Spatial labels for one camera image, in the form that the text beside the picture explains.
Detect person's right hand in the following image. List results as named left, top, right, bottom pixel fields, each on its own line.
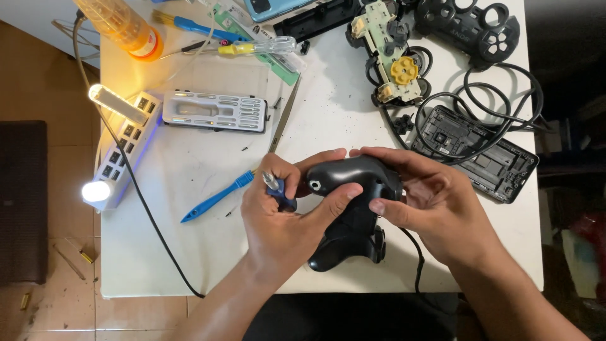
left=348, top=146, right=503, bottom=272

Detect person's left hand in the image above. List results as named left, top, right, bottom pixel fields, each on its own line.
left=241, top=148, right=364, bottom=281

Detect blue handled small screwdriver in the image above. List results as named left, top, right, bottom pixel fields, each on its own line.
left=262, top=171, right=298, bottom=213

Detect black game controller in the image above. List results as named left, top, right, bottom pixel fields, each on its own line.
left=305, top=155, right=406, bottom=273

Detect blue plastic pry tool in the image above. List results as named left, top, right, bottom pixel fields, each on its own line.
left=180, top=170, right=257, bottom=224

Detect black phone housing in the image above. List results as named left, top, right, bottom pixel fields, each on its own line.
left=410, top=105, right=541, bottom=205

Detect small black cross button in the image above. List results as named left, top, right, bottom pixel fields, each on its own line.
left=393, top=113, right=416, bottom=136

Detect person's dark shorts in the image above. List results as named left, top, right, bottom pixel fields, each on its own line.
left=242, top=292, right=461, bottom=341

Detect metal tweezers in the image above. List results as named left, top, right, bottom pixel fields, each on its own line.
left=267, top=73, right=303, bottom=155

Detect grey screwdriver bit case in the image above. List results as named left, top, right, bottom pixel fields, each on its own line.
left=162, top=89, right=270, bottom=135

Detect heap of floor clutter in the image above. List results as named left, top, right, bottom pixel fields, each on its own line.
left=535, top=95, right=606, bottom=313

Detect yellow rubber button pad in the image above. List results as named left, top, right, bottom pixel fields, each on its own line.
left=389, top=55, right=420, bottom=86

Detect green packaging strip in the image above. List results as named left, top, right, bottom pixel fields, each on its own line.
left=208, top=2, right=306, bottom=87

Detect white multi-port hub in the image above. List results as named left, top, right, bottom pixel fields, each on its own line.
left=82, top=91, right=163, bottom=212

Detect opened controller circuit board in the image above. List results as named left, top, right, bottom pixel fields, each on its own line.
left=345, top=0, right=433, bottom=109

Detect cool white round lamp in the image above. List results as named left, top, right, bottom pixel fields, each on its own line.
left=81, top=179, right=112, bottom=204

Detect empty black controller shell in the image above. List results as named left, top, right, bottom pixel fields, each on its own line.
left=414, top=0, right=521, bottom=72

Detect clear yellow screwdriver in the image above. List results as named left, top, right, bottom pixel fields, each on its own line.
left=217, top=36, right=298, bottom=57

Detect thin pink tipped tool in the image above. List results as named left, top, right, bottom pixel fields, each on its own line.
left=159, top=40, right=231, bottom=61

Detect warm white stick lamp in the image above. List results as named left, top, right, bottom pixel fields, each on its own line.
left=88, top=84, right=139, bottom=127

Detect thin wooden stick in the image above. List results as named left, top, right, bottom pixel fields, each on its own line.
left=51, top=243, right=87, bottom=281

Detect blue phone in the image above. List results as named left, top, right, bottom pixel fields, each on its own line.
left=243, top=0, right=324, bottom=24

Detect dark woven floor mat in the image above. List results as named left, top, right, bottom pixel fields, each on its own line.
left=0, top=120, right=48, bottom=286

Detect orange plastic bottle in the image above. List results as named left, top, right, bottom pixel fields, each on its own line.
left=73, top=0, right=164, bottom=63

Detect thin black controller cord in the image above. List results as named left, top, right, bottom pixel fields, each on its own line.
left=398, top=227, right=426, bottom=295

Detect black hub cable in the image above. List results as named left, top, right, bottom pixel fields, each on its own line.
left=72, top=9, right=206, bottom=299

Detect coiled black controller cable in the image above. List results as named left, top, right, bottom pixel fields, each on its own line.
left=365, top=45, right=555, bottom=167

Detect long black plastic frame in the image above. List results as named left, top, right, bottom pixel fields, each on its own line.
left=273, top=0, right=364, bottom=44

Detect blue handled brush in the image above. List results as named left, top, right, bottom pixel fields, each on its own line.
left=151, top=9, right=250, bottom=45

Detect thin white wire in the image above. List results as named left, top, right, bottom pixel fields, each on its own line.
left=50, top=18, right=101, bottom=61

